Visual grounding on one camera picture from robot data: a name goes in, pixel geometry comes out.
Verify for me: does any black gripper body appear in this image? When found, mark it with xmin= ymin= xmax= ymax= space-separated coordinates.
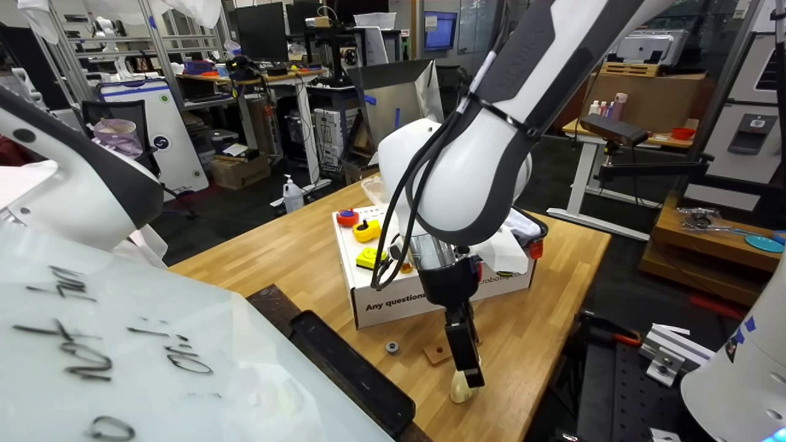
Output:
xmin=415 ymin=253 xmax=487 ymax=316

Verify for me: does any white plastic bottle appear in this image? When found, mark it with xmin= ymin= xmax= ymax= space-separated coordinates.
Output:
xmin=447 ymin=366 xmax=480 ymax=406

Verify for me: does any white machine arm grey joint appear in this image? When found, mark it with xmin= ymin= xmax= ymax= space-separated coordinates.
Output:
xmin=0 ymin=84 xmax=168 ymax=253

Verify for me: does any white pump bottle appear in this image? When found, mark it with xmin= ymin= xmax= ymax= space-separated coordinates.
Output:
xmin=281 ymin=172 xmax=307 ymax=215

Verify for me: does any wooden block with holes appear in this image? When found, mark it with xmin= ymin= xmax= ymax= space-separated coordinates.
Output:
xmin=424 ymin=342 xmax=455 ymax=368

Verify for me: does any white Lean Robotics cardboard box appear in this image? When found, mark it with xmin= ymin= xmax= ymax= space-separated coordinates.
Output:
xmin=330 ymin=202 xmax=539 ymax=332

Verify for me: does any yellow smiley face block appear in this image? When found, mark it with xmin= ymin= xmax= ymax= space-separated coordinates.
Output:
xmin=354 ymin=246 xmax=393 ymax=273

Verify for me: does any black perforated breadboard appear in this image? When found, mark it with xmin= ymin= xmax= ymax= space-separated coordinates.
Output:
xmin=573 ymin=315 xmax=708 ymax=442

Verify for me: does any white standing desk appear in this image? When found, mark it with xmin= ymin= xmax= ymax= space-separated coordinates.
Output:
xmin=546 ymin=113 xmax=715 ymax=244

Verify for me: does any wooden low shelf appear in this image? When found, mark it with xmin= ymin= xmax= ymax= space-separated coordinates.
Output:
xmin=637 ymin=193 xmax=786 ymax=309

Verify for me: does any large cardboard box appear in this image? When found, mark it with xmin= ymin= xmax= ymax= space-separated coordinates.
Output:
xmin=584 ymin=72 xmax=715 ymax=133

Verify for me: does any white machine with blue logo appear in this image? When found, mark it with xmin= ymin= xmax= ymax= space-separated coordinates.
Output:
xmin=96 ymin=78 xmax=211 ymax=196

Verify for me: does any whiteboard with handwriting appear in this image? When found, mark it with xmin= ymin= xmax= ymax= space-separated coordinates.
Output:
xmin=0 ymin=158 xmax=395 ymax=442

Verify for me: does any purple cloth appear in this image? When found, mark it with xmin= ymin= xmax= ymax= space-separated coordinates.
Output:
xmin=94 ymin=118 xmax=145 ymax=162

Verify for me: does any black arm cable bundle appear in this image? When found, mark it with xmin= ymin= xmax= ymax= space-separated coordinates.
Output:
xmin=372 ymin=95 xmax=498 ymax=291

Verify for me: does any aluminium bracket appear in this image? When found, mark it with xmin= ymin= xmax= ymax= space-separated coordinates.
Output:
xmin=637 ymin=321 xmax=715 ymax=388

